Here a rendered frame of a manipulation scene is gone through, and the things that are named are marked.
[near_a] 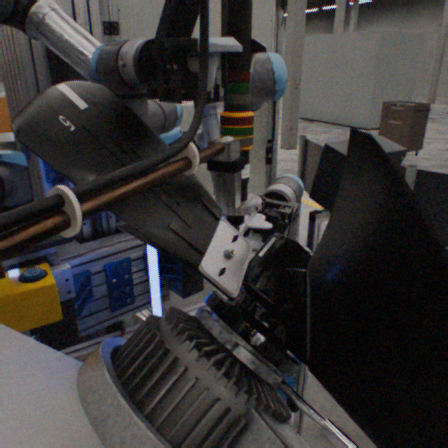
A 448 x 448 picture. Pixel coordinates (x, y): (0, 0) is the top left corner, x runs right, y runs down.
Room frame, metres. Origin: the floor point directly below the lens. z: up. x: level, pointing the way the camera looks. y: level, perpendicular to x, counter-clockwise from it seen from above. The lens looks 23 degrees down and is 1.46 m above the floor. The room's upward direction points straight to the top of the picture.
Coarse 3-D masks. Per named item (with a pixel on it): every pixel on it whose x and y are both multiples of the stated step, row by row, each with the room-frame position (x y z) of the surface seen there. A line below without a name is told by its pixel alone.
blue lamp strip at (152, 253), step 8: (152, 248) 0.80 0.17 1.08; (152, 256) 0.80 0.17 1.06; (152, 264) 0.79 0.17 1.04; (152, 272) 0.79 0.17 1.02; (152, 280) 0.79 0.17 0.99; (152, 288) 0.79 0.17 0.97; (152, 296) 0.79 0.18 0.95; (152, 304) 0.79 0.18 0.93; (160, 304) 0.80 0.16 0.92; (160, 312) 0.80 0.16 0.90
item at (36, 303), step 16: (48, 272) 0.69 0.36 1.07; (0, 288) 0.63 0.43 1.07; (16, 288) 0.63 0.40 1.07; (32, 288) 0.63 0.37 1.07; (48, 288) 0.65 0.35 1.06; (0, 304) 0.60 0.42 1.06; (16, 304) 0.61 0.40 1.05; (32, 304) 0.63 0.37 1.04; (48, 304) 0.64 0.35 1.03; (0, 320) 0.60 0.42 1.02; (16, 320) 0.61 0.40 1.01; (32, 320) 0.62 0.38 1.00; (48, 320) 0.64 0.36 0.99
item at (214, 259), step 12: (228, 228) 0.45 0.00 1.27; (216, 240) 0.42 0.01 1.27; (228, 240) 0.43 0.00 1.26; (240, 240) 0.45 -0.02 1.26; (216, 252) 0.41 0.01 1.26; (240, 252) 0.44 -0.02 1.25; (204, 264) 0.38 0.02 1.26; (216, 264) 0.40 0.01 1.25; (228, 264) 0.41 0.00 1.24; (240, 264) 0.42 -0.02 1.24; (216, 276) 0.38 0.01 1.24; (228, 276) 0.40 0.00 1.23; (240, 276) 0.41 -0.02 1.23; (228, 288) 0.38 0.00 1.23
